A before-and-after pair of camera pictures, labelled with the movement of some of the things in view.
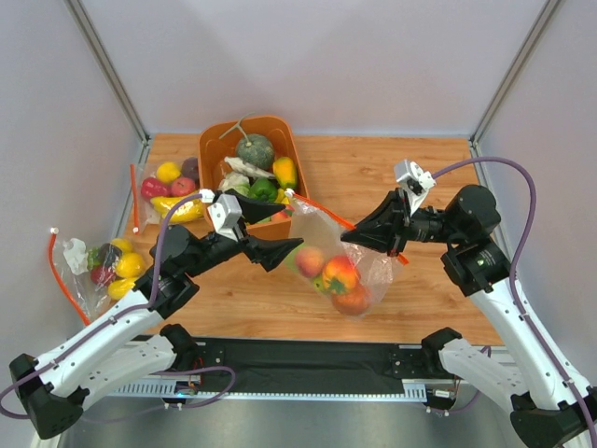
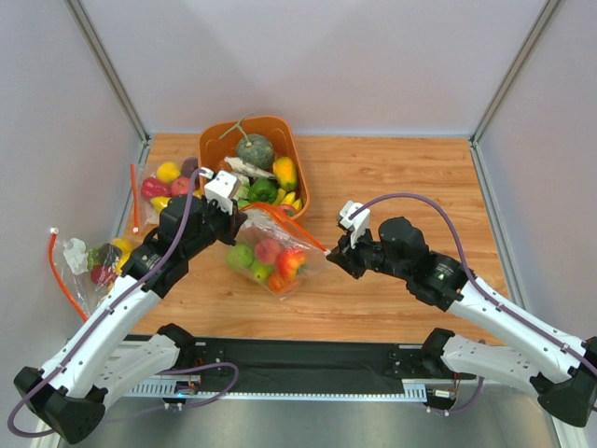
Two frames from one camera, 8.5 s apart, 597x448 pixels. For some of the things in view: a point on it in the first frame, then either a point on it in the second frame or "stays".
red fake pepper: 151,188 stays
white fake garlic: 247,168 stays
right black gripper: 397,222 to 351,257
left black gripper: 242,229 to 226,217
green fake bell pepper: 263,189 stays
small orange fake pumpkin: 353,301 to 276,283
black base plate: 288,365 stays
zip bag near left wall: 95,277 stays
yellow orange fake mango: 284,172 stays
